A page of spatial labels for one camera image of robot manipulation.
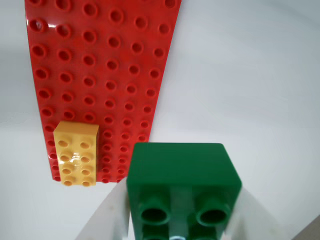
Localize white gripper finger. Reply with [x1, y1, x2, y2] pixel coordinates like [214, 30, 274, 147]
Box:
[74, 179, 133, 240]
[224, 187, 308, 240]

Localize green lego brick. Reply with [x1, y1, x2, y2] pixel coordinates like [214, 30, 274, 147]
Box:
[126, 142, 243, 240]

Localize yellow lego brick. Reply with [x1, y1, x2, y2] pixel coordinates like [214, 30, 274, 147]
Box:
[53, 120, 100, 188]

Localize red lego baseplate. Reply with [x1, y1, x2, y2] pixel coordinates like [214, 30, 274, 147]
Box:
[24, 0, 183, 185]

